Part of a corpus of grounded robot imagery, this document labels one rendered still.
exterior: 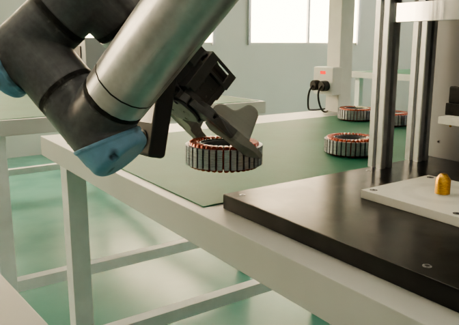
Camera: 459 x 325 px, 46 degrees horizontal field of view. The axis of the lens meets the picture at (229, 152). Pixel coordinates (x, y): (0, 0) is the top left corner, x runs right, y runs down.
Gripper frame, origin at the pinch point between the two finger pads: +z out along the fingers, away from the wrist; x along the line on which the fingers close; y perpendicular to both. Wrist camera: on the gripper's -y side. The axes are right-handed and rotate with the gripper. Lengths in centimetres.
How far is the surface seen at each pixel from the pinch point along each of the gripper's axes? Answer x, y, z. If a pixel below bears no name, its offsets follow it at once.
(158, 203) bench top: 9.8, -11.2, 1.3
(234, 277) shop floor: 112, -4, 114
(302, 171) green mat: 7.2, 9.6, 20.3
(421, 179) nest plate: -16.5, 13.0, 19.3
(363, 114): 45, 52, 61
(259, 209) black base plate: -11.1, -5.8, 1.5
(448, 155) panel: -6.9, 27.3, 34.9
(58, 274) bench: 115, -41, 48
